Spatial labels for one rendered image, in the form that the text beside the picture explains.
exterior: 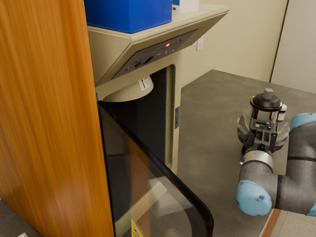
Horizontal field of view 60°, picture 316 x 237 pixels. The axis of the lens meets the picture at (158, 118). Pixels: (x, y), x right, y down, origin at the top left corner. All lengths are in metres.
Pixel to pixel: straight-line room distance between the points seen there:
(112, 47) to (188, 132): 0.84
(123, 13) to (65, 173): 0.29
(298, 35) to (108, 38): 3.19
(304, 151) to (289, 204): 0.12
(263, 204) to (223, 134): 0.62
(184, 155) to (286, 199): 0.51
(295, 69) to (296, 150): 2.96
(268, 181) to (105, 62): 0.43
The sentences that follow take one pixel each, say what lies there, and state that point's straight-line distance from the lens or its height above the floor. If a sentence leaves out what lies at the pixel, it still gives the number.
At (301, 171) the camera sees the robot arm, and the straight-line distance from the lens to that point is 0.66.
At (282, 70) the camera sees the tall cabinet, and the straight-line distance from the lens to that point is 3.65.
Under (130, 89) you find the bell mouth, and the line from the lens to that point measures 0.63.
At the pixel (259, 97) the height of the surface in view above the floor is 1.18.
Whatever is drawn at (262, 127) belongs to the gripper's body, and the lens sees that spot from 0.79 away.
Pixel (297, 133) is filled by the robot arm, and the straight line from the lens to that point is 0.68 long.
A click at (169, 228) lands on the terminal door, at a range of 0.37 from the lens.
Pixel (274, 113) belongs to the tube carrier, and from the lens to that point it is 1.01.
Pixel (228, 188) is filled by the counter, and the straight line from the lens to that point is 0.96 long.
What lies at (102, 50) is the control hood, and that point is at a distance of 0.43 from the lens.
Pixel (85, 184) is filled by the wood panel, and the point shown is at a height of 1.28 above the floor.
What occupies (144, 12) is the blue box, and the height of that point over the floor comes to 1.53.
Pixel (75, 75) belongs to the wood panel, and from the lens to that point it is 0.36.
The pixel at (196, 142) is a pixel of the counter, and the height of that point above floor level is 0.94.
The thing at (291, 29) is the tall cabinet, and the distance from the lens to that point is 3.52.
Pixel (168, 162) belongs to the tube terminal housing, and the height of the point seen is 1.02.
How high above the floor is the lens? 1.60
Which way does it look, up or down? 31 degrees down
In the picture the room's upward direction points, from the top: straight up
